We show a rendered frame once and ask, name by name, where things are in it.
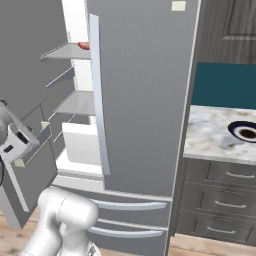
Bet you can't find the pale square fridge sticker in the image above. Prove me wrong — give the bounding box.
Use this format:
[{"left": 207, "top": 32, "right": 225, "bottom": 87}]
[{"left": 170, "top": 0, "right": 187, "bottom": 12}]

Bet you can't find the grey wood wall cupboard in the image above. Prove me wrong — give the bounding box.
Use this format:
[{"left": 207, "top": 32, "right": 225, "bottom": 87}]
[{"left": 195, "top": 0, "right": 256, "bottom": 65}]

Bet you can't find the white crisper drawer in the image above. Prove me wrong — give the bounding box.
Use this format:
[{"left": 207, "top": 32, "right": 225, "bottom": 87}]
[{"left": 61, "top": 121, "right": 103, "bottom": 167}]

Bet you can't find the red steak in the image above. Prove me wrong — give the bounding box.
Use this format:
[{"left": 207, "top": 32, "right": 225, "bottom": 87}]
[{"left": 77, "top": 41, "right": 91, "bottom": 51}]

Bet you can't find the grey closed fridge door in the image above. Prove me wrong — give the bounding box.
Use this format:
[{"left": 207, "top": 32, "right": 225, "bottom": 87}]
[{"left": 85, "top": 0, "right": 202, "bottom": 198}]

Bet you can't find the grey fridge freezer drawer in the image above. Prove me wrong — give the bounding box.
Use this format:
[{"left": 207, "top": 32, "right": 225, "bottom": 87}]
[
  {"left": 85, "top": 217, "right": 170, "bottom": 256},
  {"left": 52, "top": 174, "right": 173, "bottom": 229}
]

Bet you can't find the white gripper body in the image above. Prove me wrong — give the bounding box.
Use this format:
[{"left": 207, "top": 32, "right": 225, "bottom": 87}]
[{"left": 0, "top": 139, "right": 41, "bottom": 165}]

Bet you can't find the long silver fridge door handle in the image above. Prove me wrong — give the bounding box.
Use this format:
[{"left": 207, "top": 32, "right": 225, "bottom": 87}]
[{"left": 88, "top": 13, "right": 112, "bottom": 177}]

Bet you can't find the grey open fridge door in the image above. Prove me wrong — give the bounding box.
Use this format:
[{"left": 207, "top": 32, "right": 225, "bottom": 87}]
[{"left": 0, "top": 0, "right": 76, "bottom": 230}]

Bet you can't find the grey fridge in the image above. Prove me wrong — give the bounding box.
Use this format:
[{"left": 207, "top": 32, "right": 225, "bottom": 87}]
[{"left": 39, "top": 0, "right": 203, "bottom": 256}]

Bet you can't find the grey wood cabinet drawer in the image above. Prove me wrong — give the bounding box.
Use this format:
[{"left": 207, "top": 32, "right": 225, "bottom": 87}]
[
  {"left": 185, "top": 158, "right": 256, "bottom": 192},
  {"left": 175, "top": 211, "right": 256, "bottom": 247},
  {"left": 180, "top": 189, "right": 256, "bottom": 218}
]

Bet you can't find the silver freezer drawer handle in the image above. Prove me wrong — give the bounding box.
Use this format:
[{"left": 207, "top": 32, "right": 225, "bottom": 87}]
[
  {"left": 89, "top": 198, "right": 168, "bottom": 212},
  {"left": 86, "top": 226, "right": 168, "bottom": 240}
]

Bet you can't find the silver cabinet drawer handle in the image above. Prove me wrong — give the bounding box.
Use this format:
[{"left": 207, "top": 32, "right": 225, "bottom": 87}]
[
  {"left": 213, "top": 200, "right": 248, "bottom": 210},
  {"left": 225, "top": 171, "right": 256, "bottom": 180},
  {"left": 206, "top": 226, "right": 237, "bottom": 235}
]

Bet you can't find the glass fridge shelf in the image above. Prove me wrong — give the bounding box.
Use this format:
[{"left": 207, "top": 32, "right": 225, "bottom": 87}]
[
  {"left": 52, "top": 90, "right": 98, "bottom": 117},
  {"left": 40, "top": 42, "right": 92, "bottom": 62}
]

